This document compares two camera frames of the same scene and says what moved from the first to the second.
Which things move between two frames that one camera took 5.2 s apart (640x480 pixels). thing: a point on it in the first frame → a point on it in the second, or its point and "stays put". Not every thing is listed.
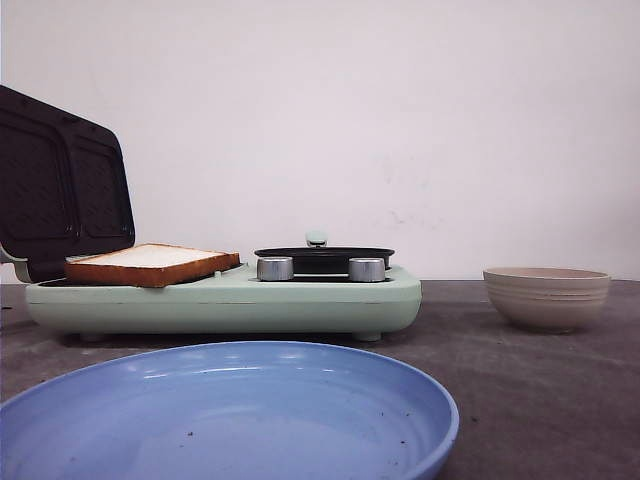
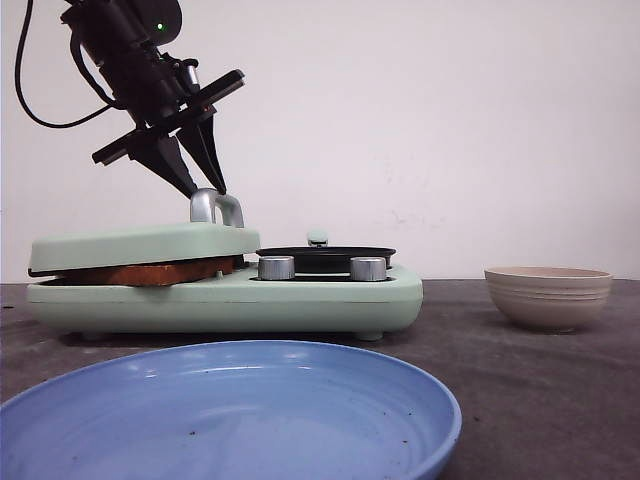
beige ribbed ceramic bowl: (548, 300) stays put
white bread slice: (145, 265) stays put
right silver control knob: (366, 269) stays put
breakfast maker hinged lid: (64, 187) → (217, 231)
